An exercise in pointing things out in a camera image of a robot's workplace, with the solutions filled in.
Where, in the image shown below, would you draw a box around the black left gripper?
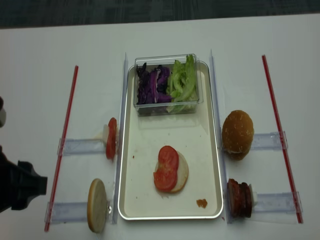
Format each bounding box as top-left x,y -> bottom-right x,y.
0,151 -> 48,212

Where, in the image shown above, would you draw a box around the tomato slices pair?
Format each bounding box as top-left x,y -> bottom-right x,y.
153,145 -> 179,192

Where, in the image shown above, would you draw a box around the remaining tomato slices stack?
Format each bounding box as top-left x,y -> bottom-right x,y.
105,117 -> 118,161

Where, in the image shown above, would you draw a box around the green lettuce leaves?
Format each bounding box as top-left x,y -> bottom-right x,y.
166,54 -> 198,114

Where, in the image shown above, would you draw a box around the meat patties stack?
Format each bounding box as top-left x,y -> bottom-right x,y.
227,178 -> 254,218

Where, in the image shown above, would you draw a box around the red left plastic strip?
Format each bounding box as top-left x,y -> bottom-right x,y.
44,65 -> 79,233

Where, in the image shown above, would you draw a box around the red plastic strip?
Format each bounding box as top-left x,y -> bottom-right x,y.
44,65 -> 79,233
261,54 -> 304,224

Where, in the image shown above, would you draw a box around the standing bun slice left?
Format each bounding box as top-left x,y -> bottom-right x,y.
87,178 -> 108,233

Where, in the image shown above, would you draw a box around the white left pusher block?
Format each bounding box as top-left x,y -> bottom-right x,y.
101,124 -> 109,145

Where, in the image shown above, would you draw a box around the white metal tray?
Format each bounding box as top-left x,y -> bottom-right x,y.
118,61 -> 224,221

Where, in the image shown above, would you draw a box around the bun bottom on tray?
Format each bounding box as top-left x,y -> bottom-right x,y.
155,151 -> 189,194

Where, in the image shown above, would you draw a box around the purple cabbage shreds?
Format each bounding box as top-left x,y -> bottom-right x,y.
136,62 -> 172,105

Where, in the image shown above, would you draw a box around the clear plastic salad box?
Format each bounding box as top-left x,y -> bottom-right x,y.
133,53 -> 203,116

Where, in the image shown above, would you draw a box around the orange food scrap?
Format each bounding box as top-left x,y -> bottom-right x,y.
196,198 -> 208,209

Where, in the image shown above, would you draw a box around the sesame burger bun top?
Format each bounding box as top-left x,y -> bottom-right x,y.
221,110 -> 255,154

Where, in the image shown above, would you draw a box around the red right plastic strip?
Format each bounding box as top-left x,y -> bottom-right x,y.
261,54 -> 304,224

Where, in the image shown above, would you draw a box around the clear left lower rail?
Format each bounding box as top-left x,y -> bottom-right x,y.
44,202 -> 88,224

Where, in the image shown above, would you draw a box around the clear rail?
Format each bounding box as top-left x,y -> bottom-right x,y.
252,191 -> 302,214
57,138 -> 106,156
44,202 -> 88,224

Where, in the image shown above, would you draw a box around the clear left upper rail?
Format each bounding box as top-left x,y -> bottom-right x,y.
57,138 -> 106,156

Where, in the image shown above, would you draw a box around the clear right lower rail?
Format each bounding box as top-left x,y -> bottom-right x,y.
252,191 -> 302,214

